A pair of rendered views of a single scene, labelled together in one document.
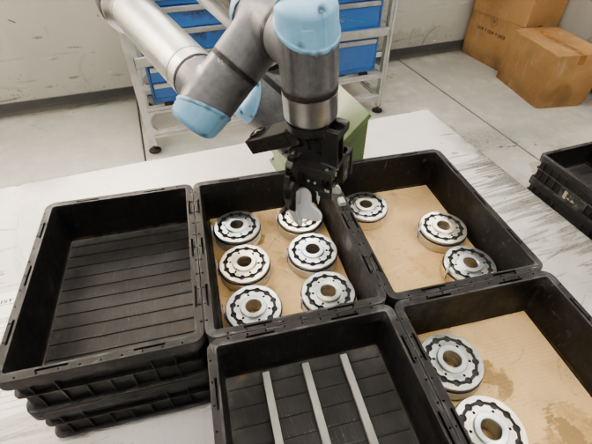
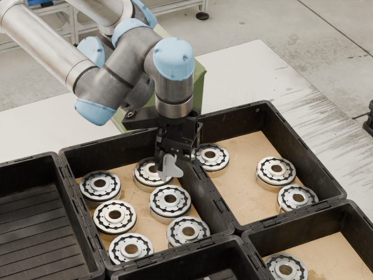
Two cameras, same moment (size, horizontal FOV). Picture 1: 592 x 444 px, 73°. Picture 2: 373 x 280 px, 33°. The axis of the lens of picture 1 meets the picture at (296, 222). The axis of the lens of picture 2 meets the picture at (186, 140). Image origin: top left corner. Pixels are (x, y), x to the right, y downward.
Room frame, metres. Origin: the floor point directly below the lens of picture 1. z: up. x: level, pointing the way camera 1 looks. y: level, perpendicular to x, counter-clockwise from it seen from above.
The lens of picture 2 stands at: (-0.48, 0.17, 2.01)
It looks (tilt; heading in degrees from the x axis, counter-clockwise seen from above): 42 degrees down; 347
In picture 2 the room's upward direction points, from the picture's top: 4 degrees clockwise
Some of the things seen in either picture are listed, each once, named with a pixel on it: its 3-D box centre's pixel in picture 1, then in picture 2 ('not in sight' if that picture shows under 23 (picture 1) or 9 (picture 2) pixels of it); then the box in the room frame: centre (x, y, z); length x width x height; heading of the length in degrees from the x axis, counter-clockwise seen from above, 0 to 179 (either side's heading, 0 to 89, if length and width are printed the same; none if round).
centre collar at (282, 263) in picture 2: (451, 359); (285, 270); (0.32, -0.25, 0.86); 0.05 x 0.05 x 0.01
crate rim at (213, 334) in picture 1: (276, 237); (141, 191); (0.55, 0.04, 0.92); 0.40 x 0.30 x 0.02; 14
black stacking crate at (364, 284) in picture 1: (277, 255); (141, 206); (0.55, 0.04, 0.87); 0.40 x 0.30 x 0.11; 14
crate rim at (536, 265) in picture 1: (418, 213); (254, 160); (0.62, -0.25, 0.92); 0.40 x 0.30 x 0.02; 14
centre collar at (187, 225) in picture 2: (328, 291); (188, 231); (0.46, -0.06, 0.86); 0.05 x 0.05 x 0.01
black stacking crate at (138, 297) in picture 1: (123, 282); (16, 242); (0.48, 0.33, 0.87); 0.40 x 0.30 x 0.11; 14
